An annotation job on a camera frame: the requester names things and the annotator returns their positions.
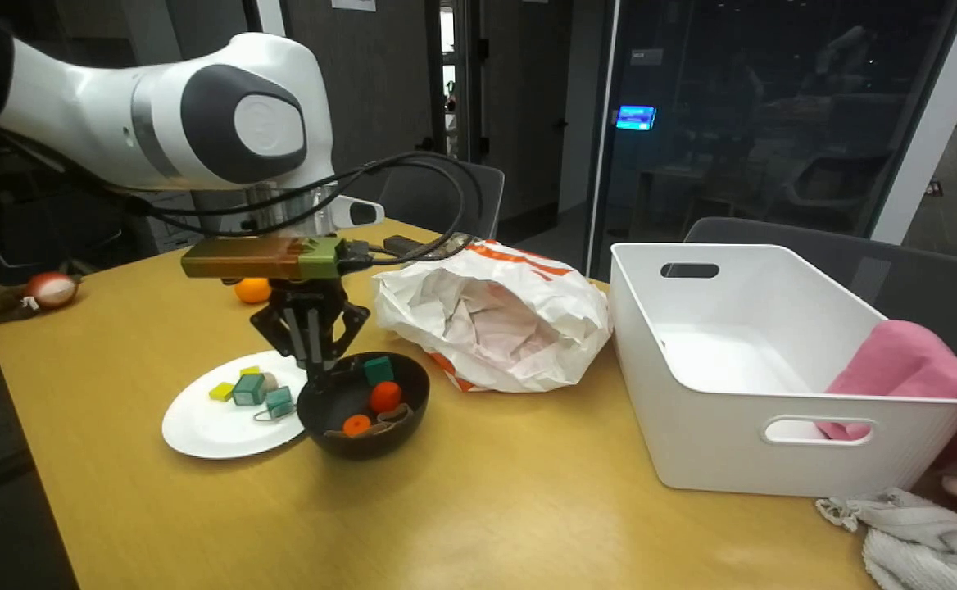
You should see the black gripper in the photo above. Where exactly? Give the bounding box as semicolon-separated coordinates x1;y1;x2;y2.
252;277;370;390

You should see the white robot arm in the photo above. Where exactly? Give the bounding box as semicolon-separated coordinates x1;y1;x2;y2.
0;25;367;376

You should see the teal block in bowl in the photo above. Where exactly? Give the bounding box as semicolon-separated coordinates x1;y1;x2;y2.
364;356;393;384

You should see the black bowl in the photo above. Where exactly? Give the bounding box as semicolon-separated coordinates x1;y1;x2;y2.
297;351;428;459

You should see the red block in bowl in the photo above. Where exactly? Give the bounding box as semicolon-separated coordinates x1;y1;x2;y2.
370;379;404;414

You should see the small teal cube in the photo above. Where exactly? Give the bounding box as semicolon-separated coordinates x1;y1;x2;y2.
265;385;296;418

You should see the large teal cube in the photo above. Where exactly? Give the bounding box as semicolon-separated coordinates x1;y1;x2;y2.
233;374;265;406

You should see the orange plastic egg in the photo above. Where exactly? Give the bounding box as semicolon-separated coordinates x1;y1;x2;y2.
233;277;271;305

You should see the yellow block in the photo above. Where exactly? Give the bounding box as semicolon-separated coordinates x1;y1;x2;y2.
211;384;233;402

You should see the white paper plate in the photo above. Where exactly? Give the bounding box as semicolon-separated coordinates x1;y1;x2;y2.
160;351;309;459

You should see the black phone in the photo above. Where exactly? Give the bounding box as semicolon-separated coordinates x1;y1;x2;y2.
384;236;435;262

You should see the white paper bag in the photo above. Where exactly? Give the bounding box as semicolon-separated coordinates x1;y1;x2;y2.
372;240;614;393

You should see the grey office chair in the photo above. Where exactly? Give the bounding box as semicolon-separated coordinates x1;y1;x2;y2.
377;154;504;240

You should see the red white toy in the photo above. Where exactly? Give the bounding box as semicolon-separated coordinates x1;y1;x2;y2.
23;271;80;312

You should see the white plastic bin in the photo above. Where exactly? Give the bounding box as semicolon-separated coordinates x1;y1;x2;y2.
608;243;957;497

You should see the pink cloth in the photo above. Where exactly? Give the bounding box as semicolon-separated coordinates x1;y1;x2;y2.
830;322;957;463

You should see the grey white towel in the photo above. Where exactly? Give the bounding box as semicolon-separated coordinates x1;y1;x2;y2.
815;489;957;590

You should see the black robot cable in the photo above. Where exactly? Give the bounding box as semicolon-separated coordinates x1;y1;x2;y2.
94;147;487;271

